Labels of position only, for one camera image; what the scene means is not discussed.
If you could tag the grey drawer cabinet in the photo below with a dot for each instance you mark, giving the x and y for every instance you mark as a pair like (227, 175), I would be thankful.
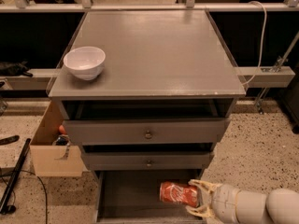
(159, 65)

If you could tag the grey top drawer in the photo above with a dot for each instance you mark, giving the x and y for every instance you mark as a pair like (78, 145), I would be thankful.
(135, 132)

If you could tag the cardboard box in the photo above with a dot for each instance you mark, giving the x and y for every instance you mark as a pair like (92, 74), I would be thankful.
(48, 158)

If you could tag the grey middle drawer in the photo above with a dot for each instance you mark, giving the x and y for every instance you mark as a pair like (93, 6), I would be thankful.
(109, 161)

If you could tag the white ceramic bowl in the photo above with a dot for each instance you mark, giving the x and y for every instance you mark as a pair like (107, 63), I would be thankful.
(85, 63)

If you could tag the black pole stand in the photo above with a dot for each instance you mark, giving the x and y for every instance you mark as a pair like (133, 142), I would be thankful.
(5, 208)

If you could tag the crushed red coke can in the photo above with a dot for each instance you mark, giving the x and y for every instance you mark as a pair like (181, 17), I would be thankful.
(171, 192)

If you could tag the black cloth object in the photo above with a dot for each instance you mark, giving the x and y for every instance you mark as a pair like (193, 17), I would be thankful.
(8, 69)

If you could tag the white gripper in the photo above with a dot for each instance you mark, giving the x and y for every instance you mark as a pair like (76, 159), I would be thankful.
(223, 200)

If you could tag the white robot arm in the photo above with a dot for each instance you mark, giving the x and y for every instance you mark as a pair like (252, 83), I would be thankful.
(280, 206)

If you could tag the orange ball in box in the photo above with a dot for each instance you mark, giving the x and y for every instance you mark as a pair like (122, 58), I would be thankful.
(61, 129)

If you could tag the black flat tool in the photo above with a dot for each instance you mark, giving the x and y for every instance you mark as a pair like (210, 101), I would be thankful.
(9, 140)

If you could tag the grey open bottom drawer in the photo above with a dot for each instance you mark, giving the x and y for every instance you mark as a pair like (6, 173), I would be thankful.
(133, 197)

